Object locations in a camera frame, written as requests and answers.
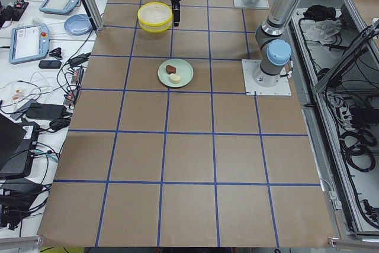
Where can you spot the black power adapter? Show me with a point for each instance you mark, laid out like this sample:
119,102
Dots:
45,111

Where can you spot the centre yellow bamboo steamer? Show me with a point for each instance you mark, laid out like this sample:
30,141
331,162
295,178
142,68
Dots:
155,17

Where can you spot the teach pendant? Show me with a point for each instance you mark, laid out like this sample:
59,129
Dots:
60,7
29,43

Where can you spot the near teach pendant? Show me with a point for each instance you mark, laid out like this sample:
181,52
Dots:
29,43

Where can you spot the blue plate on desk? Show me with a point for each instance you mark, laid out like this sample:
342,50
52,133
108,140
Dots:
78,24

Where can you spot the black laptop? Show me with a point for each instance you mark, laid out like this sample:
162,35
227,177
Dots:
18,143

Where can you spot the brown steamed bun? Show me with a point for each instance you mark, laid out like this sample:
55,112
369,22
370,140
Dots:
170,69

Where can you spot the mint green plate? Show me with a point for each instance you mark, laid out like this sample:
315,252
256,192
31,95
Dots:
183,68

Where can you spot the far teach pendant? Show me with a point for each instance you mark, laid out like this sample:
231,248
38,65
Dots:
60,7

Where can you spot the white steamed bun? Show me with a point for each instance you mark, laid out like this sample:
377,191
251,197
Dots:
174,78

